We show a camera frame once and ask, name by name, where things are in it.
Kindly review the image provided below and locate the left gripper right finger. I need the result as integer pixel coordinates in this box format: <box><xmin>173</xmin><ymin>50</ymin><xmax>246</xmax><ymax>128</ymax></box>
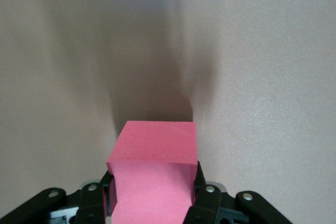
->
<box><xmin>183</xmin><ymin>161</ymin><xmax>292</xmax><ymax>224</ymax></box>

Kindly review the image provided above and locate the red foam cube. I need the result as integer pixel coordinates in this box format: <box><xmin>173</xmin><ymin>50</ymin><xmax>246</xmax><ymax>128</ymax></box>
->
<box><xmin>106</xmin><ymin>120</ymin><xmax>198</xmax><ymax>224</ymax></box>

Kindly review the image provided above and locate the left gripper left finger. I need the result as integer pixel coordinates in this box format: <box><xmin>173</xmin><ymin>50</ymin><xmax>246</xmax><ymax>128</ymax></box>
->
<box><xmin>0</xmin><ymin>170</ymin><xmax>116</xmax><ymax>224</ymax></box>

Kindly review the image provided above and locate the brown paper table cover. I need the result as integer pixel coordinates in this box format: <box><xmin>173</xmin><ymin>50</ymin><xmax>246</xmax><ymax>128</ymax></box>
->
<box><xmin>0</xmin><ymin>0</ymin><xmax>336</xmax><ymax>224</ymax></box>

